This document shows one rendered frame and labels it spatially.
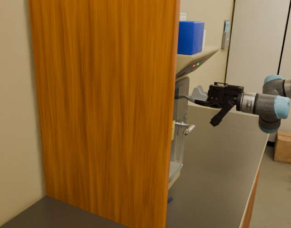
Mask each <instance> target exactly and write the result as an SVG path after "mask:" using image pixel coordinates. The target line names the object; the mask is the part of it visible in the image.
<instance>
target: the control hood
mask: <svg viewBox="0 0 291 228"><path fill-rule="evenodd" d="M219 49H220V47H216V46H205V47H204V48H203V49H202V52H199V53H196V54H194V55H183V54H177V66H176V76H177V75H178V74H179V73H180V72H181V71H182V70H184V69H185V68H186V67H187V66H188V65H191V64H193V63H196V62H198V61H201V60H203V59H205V60H204V61H203V62H202V63H200V64H199V65H198V66H197V67H196V68H194V69H193V70H192V71H191V72H193V71H195V70H196V69H197V68H199V67H200V66H201V65H202V64H203V63H204V62H206V61H207V60H208V59H209V58H211V57H212V56H213V55H214V54H215V53H217V52H218V51H219ZM191 72H190V73H191Z"/></svg>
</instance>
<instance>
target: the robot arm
mask: <svg viewBox="0 0 291 228"><path fill-rule="evenodd" d="M217 83H219V84H224V86H222V85H220V86H219V85H218V84H217ZM243 89H244V87H243V86H236V85H228V84H227V83H220V82H214V85H210V87H209V90H208V92H204V90H203V88H202V86H200V85H198V86H197V87H195V88H194V90H193V92H192V95H186V96H185V98H186V99H188V100H189V101H190V102H192V103H195V104H198V105H201V106H206V107H211V108H217V109H220V108H222V109H221V110H220V112H219V113H218V114H217V115H215V116H213V117H212V119H211V121H210V124H212V125H213V126H214V127H215V126H218V125H219V124H220V123H221V121H222V118H223V117H224V116H225V115H226V114H227V113H228V112H229V111H230V110H231V109H232V108H233V107H234V106H235V105H236V111H241V112H243V113H249V114H256V115H259V121H258V124H259V127H260V129H261V130H262V131H263V132H265V133H274V132H276V131H277V130H278V129H279V127H280V125H281V119H287V117H288V113H289V108H290V103H291V100H290V99H291V79H284V78H283V77H282V76H280V75H269V76H267V77H266V78H265V80H264V84H263V87H262V94H260V93H254V92H247V91H246V92H244V91H243Z"/></svg>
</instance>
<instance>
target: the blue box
mask: <svg viewBox="0 0 291 228"><path fill-rule="evenodd" d="M204 25H205V23H204V21H184V20H179V32H178V46H177V54H183V55H194V54H196V53H199V52H202V45H203V35H204Z"/></svg>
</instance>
